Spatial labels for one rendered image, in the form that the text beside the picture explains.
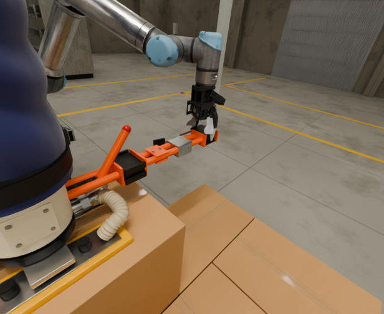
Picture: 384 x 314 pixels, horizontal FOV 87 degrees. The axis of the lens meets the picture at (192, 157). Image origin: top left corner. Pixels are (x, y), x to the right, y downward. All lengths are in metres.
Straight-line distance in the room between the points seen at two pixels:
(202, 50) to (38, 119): 0.49
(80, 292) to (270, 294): 0.74
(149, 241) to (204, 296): 0.46
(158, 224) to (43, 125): 0.38
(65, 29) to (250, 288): 1.22
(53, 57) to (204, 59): 0.59
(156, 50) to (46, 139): 0.34
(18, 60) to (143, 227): 0.45
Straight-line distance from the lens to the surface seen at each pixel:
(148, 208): 0.67
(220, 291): 1.00
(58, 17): 0.95
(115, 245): 0.58
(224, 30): 3.38
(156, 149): 0.67
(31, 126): 0.40
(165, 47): 0.59
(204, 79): 0.71
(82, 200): 0.60
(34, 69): 0.41
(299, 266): 1.18
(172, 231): 0.61
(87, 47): 7.02
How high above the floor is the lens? 1.43
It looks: 32 degrees down
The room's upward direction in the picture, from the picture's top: 5 degrees clockwise
